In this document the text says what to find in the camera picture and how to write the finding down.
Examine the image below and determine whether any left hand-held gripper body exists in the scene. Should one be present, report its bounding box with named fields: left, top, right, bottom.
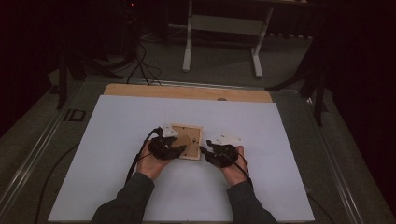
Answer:
left=148, top=123, right=180, bottom=161

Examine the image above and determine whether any black floor socket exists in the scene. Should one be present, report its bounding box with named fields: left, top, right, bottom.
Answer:
left=64, top=108, right=87, bottom=123

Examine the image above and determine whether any right hand-held gripper cable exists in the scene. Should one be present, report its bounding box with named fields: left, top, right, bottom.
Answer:
left=222, top=151, right=254, bottom=189

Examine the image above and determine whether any person's left hand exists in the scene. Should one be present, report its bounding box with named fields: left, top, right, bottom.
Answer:
left=136, top=140, right=171, bottom=181

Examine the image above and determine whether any metal floor rail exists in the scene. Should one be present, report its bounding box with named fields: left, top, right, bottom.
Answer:
left=303, top=96, right=365, bottom=224
left=0, top=90, right=82, bottom=216

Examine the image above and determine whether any black floor cable bundle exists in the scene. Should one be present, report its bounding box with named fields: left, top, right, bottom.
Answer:
left=125, top=40, right=163, bottom=87

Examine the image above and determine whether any black metal stand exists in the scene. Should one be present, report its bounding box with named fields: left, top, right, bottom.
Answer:
left=265, top=18, right=330, bottom=127
left=55, top=46, right=124, bottom=110

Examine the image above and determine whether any white metal desk frame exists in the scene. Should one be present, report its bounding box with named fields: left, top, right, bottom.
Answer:
left=181, top=0, right=312, bottom=78

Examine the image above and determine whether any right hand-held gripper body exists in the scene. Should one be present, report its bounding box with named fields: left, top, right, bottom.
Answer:
left=205, top=133, right=243, bottom=168

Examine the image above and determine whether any person's right hand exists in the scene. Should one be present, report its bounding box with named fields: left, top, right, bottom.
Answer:
left=222, top=146, right=250, bottom=188

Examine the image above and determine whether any wooden photo frame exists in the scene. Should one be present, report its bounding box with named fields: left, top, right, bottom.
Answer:
left=169, top=123, right=204, bottom=161

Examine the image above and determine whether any white table sheet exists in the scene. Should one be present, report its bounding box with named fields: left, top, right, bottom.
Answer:
left=48, top=94, right=316, bottom=223

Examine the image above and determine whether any dark device with red light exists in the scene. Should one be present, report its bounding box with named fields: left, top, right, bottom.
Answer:
left=120, top=0, right=141, bottom=32

